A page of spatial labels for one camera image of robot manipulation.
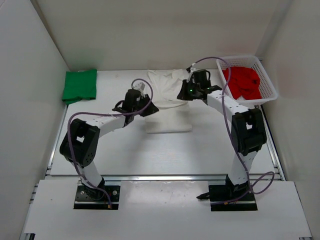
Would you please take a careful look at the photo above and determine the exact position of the red t shirt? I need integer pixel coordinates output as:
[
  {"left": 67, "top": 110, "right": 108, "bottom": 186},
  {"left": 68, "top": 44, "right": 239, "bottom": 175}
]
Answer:
[{"left": 228, "top": 66, "right": 262, "bottom": 100}]

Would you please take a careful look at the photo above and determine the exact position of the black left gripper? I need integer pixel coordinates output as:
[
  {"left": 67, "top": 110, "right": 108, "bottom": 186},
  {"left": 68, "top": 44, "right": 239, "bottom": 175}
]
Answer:
[{"left": 132, "top": 93, "right": 159, "bottom": 117}]

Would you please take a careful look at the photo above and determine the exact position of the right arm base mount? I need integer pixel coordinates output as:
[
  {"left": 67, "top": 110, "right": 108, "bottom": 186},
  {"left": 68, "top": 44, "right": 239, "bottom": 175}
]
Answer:
[{"left": 196, "top": 176, "right": 258, "bottom": 212}]

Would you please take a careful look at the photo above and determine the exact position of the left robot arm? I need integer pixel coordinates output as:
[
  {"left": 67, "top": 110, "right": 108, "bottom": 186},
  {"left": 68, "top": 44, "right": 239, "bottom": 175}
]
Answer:
[{"left": 59, "top": 79, "right": 159, "bottom": 200}]

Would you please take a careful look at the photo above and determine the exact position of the aluminium front rail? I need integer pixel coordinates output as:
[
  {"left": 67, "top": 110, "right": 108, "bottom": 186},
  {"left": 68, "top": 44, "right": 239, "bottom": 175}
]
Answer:
[{"left": 44, "top": 173, "right": 283, "bottom": 182}]

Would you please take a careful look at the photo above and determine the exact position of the white t shirt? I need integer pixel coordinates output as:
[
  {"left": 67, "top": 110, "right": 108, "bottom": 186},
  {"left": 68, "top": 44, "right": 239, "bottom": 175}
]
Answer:
[{"left": 144, "top": 69, "right": 192, "bottom": 134}]

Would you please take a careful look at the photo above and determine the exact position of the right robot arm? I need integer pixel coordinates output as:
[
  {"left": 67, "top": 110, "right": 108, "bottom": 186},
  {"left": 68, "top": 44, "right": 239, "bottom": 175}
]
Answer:
[{"left": 177, "top": 69, "right": 267, "bottom": 200}]

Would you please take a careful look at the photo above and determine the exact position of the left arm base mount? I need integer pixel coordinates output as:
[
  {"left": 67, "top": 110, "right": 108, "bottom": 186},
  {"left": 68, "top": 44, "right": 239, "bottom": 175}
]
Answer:
[{"left": 73, "top": 180, "right": 121, "bottom": 210}]

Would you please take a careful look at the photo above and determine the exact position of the white plastic mesh basket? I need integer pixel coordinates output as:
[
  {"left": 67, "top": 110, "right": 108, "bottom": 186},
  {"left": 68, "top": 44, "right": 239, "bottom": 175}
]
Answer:
[{"left": 216, "top": 55, "right": 278, "bottom": 107}]

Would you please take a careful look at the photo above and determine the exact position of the green polo t shirt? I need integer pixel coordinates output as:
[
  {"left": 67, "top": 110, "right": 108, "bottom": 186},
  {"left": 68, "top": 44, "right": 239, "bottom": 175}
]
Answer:
[{"left": 62, "top": 69, "right": 98, "bottom": 106}]

